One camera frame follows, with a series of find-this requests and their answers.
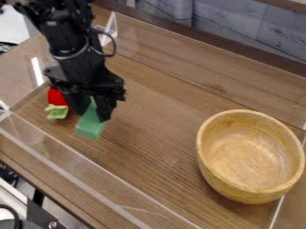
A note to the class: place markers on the black clamp with cable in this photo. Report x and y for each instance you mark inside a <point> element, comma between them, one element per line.
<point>37,218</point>

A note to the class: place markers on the clear acrylic tray enclosure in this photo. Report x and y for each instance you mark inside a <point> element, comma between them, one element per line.
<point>134,179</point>

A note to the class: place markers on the light wooden bowl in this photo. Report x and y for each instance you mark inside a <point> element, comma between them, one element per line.
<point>250,156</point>

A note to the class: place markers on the red plush strawberry toy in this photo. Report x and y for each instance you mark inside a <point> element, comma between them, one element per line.
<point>58,106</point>

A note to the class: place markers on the green stick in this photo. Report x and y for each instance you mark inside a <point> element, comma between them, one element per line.
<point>89,126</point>

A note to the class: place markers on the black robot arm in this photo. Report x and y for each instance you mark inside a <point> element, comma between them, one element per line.
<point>65,23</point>

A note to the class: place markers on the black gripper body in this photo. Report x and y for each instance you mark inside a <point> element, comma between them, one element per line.
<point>81,76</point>

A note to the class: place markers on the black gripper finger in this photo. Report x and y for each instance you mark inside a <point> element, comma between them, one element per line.
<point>106,105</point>
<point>78,101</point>

